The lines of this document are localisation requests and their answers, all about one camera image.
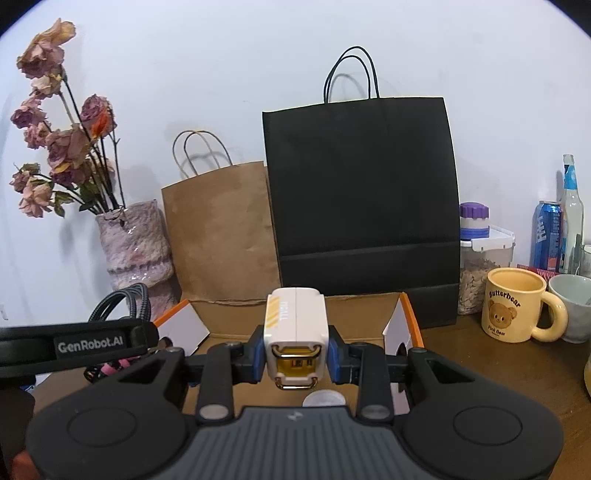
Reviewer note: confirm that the red cardboard box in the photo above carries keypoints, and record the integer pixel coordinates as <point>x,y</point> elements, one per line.
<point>231,318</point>

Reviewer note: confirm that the purple lidded jar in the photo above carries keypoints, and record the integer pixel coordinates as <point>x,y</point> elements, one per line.
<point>474,219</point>

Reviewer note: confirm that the black paper bag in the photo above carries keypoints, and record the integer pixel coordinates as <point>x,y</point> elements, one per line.
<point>360,184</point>

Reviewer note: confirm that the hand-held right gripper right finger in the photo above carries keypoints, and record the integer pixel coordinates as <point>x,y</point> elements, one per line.
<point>335,364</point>

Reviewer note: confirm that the brown paper bag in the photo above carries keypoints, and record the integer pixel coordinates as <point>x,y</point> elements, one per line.
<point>221,230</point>

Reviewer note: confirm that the clear food container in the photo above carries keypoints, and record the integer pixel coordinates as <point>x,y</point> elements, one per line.
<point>485,263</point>

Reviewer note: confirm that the white ceramic cup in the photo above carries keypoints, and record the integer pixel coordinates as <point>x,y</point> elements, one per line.
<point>572,304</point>

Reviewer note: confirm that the white and yellow charger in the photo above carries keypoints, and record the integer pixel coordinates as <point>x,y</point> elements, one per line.
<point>295,323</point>

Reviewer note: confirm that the white round lid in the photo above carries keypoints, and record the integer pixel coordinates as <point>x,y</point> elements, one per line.
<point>324,399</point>

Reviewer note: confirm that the clear glass bottle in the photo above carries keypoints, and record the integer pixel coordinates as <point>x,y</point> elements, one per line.
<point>571,217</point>

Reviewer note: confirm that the pink mottled ceramic vase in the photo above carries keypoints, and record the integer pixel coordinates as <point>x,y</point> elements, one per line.
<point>134,249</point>

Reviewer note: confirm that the yellow bear mug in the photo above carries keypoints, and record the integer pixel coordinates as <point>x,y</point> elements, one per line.
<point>512,304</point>

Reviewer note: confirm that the blue drink can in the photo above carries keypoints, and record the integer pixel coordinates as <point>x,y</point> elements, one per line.
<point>547,235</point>

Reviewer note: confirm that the dried pink rose bouquet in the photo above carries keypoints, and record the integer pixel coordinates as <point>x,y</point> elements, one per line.
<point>64,143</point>

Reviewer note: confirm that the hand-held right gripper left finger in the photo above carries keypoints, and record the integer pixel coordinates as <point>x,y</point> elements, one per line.
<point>256,364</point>

